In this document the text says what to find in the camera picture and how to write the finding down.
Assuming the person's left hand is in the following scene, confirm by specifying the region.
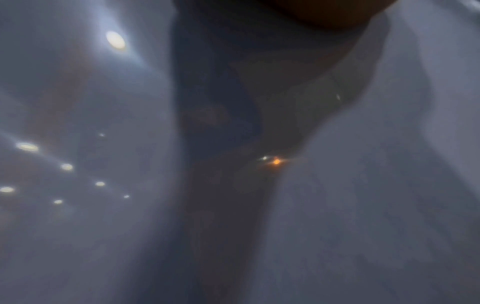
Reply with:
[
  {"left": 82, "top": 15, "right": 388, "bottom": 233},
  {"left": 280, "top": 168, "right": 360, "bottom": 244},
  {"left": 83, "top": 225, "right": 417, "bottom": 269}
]
[{"left": 258, "top": 0, "right": 399, "bottom": 31}]

